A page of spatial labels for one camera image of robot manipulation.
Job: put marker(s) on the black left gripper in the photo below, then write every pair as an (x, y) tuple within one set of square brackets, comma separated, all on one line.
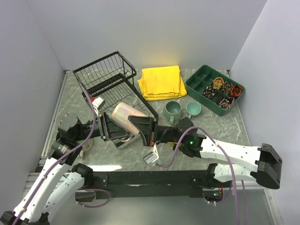
[(108, 129)]

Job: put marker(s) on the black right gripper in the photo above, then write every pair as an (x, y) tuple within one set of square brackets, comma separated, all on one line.
[(148, 126)]

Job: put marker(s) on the pink iridescent mug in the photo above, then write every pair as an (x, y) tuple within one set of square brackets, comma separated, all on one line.
[(120, 117)]

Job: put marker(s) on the grey-green ceramic mug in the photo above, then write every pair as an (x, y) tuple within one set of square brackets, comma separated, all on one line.
[(172, 112)]

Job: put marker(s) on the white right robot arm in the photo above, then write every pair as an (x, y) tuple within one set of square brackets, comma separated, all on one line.
[(259, 163)]

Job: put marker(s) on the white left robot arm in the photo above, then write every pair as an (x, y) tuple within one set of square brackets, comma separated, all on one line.
[(60, 178)]

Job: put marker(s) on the white floral cup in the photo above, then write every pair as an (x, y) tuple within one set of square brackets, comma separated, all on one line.
[(86, 147)]

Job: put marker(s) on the folded yellow cloth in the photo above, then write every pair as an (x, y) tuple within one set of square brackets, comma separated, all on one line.
[(162, 83)]

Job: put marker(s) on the teal ceramic cup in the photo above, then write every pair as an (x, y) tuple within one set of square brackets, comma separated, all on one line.
[(193, 108)]

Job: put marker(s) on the black floral rolled tie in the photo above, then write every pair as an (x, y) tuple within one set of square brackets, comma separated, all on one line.
[(209, 92)]

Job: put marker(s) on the green divided organizer tray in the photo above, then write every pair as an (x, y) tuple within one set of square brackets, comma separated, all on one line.
[(203, 77)]

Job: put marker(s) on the pink patterned rolled tie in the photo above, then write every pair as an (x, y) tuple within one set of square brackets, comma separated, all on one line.
[(226, 103)]

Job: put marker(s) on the yellow rolled tie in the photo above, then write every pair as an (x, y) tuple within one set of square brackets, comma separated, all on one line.
[(218, 82)]

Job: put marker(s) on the dark patterned rolled tie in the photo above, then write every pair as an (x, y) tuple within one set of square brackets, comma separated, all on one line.
[(226, 87)]

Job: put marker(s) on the orange black rolled tie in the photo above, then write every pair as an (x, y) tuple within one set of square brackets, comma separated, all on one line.
[(236, 91)]

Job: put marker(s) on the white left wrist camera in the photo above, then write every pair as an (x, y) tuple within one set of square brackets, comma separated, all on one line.
[(98, 102)]

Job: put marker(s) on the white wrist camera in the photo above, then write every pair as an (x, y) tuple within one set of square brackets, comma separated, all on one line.
[(152, 157), (98, 102)]

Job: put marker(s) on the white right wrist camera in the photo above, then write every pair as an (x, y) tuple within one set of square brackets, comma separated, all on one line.
[(152, 157)]

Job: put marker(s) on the black wire dish rack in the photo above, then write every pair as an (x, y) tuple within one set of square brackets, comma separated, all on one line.
[(112, 78)]

